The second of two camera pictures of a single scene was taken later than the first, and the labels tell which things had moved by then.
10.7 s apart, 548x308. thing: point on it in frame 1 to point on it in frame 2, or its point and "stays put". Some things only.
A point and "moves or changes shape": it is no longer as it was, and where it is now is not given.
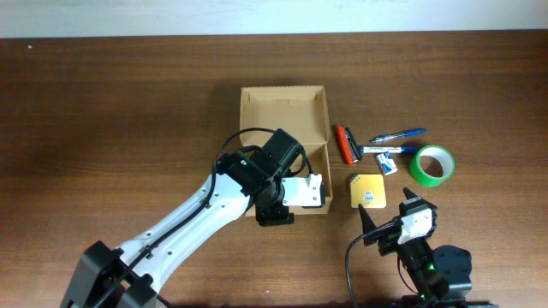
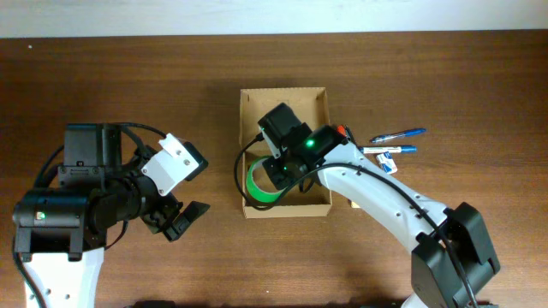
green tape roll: x=438 y=153 moves or changes shape
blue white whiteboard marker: x=389 y=149 stays put
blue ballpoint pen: x=408 y=133 stays put
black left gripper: x=274 y=215 to x=158 y=212
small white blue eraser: x=386 y=163 stays put
